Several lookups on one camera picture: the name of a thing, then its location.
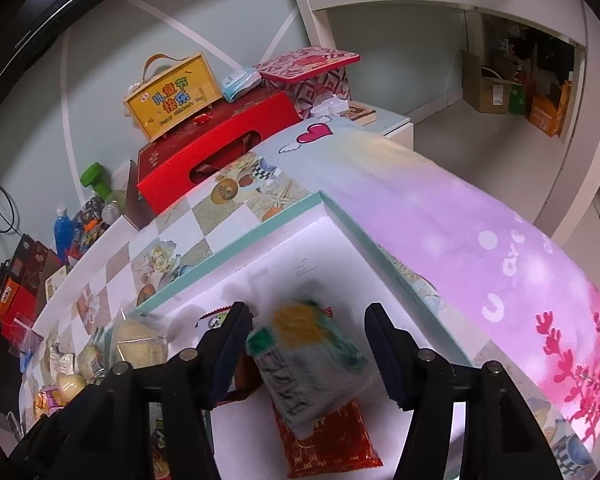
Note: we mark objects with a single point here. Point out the blue water bottle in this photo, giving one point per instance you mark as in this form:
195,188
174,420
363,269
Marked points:
62,230

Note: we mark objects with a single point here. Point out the red patterned snack packet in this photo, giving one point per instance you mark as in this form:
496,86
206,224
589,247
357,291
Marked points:
330,445

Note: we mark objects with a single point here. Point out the blue white flat packet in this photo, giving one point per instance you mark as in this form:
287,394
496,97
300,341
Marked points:
27,361

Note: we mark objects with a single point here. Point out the white board panel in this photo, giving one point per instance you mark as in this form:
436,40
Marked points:
95,256

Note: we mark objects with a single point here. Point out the white and green snack packet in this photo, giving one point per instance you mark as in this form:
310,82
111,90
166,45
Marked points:
310,375

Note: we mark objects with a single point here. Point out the dark patterned pouch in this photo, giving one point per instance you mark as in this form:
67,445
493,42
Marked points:
91,210

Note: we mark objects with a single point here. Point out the white tray with teal rim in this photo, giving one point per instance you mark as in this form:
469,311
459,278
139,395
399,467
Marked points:
340,265

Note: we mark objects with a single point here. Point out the plain red box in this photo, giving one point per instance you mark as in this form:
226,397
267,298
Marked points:
22,306

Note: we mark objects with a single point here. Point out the brown cardboard box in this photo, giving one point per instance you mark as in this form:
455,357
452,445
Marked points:
137,200

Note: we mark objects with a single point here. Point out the cardboard box with label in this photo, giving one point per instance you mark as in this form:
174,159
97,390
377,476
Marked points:
487,85

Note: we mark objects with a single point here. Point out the dark brown box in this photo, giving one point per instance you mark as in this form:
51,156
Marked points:
22,255

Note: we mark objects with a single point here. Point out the green dumbbell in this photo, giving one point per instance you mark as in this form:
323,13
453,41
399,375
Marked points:
95,175

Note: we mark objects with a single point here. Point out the black power adapter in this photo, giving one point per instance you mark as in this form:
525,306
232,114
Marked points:
2,271

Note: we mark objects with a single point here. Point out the red patterned box with lid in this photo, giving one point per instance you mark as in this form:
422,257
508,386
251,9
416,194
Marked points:
305,65

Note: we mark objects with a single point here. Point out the pale yellow snack packet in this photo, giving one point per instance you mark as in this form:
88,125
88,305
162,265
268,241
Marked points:
70,386

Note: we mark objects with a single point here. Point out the large red gift box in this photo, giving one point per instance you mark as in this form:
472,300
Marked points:
260,115

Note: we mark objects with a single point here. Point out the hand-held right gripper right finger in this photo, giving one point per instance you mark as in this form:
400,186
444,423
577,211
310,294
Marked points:
385,355

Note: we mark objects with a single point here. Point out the brown book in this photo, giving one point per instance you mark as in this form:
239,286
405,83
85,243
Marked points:
360,114

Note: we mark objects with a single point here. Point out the colourful small toys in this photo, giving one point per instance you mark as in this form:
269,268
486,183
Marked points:
85,237

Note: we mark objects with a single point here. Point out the orange box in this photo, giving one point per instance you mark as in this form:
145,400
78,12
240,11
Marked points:
7,296

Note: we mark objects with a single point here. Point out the black monitor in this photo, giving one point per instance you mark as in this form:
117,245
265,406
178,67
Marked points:
30,10

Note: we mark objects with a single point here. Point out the blue tissue pack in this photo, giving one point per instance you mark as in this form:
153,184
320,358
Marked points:
240,82

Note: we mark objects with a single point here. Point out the white yellow flat box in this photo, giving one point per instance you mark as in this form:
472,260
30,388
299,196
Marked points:
55,281

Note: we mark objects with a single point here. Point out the orange carton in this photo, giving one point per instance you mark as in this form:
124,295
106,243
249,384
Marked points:
547,110

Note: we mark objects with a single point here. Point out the round cake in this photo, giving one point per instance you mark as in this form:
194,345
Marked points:
135,342

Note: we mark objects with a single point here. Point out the white nightstand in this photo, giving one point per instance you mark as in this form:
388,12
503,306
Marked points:
395,127

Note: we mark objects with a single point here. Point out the clear round jar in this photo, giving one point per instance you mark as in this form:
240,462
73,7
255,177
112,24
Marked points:
114,207

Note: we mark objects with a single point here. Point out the green paper bag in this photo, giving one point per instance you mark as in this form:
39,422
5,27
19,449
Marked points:
518,100

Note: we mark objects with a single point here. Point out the pink printed cloth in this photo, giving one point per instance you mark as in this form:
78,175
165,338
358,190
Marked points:
480,260

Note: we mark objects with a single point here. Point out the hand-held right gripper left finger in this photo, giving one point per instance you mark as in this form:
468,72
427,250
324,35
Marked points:
227,360

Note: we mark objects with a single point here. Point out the dark red patterned box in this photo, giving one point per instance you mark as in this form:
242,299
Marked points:
40,266

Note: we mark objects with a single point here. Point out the white heart-shaped dish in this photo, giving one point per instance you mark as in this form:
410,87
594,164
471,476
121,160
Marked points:
329,106

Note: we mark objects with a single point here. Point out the clear green-edged cracker packet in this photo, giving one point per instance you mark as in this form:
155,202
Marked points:
92,362

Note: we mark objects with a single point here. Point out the clear plastic bags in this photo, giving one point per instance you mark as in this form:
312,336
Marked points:
22,337

